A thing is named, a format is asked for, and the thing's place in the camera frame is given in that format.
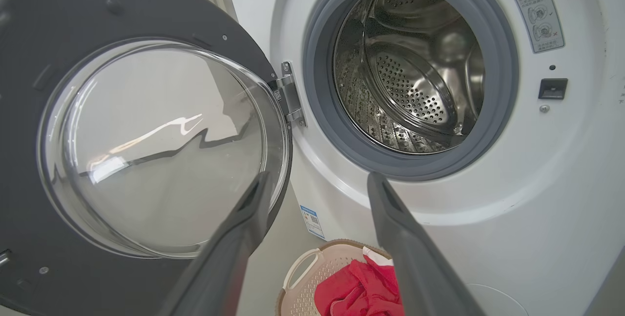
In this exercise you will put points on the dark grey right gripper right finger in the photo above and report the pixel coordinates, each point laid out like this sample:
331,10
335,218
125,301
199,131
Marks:
420,272

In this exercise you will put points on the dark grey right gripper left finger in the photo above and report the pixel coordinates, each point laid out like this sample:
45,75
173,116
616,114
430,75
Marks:
219,267

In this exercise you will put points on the red sports jersey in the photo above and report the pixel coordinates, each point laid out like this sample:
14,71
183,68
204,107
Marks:
356,291

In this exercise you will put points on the black round glass washer door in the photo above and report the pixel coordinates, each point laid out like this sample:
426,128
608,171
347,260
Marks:
29,111

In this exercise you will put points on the cream perforated basket brown rim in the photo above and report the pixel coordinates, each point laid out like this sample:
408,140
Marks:
302,282

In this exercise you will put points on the white front-load washing machine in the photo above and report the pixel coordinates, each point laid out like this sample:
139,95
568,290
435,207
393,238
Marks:
537,199

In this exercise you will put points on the metal door hinge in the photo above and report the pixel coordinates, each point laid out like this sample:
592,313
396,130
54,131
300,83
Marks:
292,96

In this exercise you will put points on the stainless steel washing machine drum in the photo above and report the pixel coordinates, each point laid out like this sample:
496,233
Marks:
410,81

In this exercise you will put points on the grey rubber door gasket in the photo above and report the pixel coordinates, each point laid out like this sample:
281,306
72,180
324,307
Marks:
500,86

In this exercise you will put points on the black door latch socket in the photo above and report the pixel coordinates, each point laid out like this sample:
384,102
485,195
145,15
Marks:
552,89

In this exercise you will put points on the round white filter cover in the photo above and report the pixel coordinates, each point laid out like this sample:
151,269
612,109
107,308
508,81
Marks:
493,304

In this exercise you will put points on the blue energy label sticker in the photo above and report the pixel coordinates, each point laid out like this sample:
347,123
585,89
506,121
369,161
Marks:
312,221

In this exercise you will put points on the grey warning sticker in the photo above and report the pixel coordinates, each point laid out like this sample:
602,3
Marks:
535,8

